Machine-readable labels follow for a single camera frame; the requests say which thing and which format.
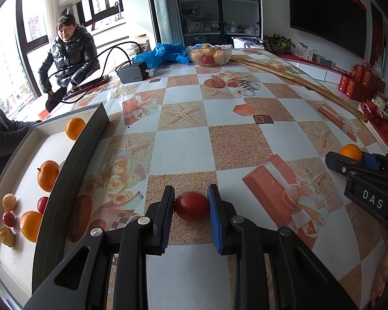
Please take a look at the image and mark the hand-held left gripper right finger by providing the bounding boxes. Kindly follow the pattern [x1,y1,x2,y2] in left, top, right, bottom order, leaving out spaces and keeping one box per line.
[207,184,356,310]

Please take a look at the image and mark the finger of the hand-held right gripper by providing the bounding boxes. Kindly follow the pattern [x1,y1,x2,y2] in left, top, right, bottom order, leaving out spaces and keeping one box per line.
[325,151,368,178]
[362,153,388,171]

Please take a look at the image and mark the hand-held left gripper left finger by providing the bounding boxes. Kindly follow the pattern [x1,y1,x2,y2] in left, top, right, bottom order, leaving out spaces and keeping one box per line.
[23,185,175,310]

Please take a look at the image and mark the orange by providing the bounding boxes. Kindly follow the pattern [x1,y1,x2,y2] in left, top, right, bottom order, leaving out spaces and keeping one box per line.
[339,143,363,162]
[65,117,86,141]
[20,211,43,243]
[37,160,60,192]

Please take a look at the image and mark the grey cardboard box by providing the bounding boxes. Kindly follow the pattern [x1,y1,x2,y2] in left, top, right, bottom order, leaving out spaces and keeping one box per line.
[0,102,111,309]

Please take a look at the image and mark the brown walnut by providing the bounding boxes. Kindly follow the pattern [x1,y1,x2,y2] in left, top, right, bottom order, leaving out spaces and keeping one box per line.
[0,225,16,248]
[2,193,18,212]

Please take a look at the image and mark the patterned tablecloth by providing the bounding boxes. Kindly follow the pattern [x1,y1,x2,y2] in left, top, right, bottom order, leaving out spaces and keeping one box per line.
[32,46,388,310]

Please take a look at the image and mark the white low cabinet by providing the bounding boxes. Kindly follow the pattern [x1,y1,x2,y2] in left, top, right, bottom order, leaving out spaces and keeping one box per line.
[278,53,355,83]

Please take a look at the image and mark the long wooden board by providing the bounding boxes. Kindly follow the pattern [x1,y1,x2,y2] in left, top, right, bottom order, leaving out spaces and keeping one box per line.
[229,55,369,123]

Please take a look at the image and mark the small white box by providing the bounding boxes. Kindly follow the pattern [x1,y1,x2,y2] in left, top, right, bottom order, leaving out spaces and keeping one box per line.
[299,42,319,60]

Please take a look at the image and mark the potted green plant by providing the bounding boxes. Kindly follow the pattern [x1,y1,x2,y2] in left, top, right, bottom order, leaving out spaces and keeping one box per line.
[264,34,296,54]

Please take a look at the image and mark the grey power adapter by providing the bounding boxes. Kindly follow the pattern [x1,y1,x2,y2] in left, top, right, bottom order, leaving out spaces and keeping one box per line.
[117,61,148,84]

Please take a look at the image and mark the red cased phone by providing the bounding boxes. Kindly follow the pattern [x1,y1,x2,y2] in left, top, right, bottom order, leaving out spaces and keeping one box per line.
[63,74,110,101]

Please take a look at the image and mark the white printed sack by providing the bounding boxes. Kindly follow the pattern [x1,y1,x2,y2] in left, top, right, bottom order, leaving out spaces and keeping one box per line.
[232,36,266,50]

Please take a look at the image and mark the glass bowl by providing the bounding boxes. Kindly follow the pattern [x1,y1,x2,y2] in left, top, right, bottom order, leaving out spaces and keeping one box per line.
[185,43,234,67]

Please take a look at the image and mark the blue plastic bag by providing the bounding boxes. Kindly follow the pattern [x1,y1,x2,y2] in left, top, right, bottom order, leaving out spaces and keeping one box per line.
[132,42,195,66]

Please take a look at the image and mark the glass jar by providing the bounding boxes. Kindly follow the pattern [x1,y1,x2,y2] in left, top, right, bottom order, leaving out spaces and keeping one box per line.
[134,34,151,54]

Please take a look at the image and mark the glass display cabinet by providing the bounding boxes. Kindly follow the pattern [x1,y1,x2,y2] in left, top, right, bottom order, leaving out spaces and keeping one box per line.
[174,0,263,38]

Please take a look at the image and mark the teal curtain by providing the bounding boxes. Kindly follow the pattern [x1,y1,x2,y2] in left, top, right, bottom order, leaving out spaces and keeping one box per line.
[148,0,185,44]

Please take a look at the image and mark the red wall hanging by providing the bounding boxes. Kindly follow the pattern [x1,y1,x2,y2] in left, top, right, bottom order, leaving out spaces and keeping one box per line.
[370,1,385,72]

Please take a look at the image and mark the black wall television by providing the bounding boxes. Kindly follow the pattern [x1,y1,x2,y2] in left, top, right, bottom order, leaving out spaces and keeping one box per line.
[287,0,368,60]

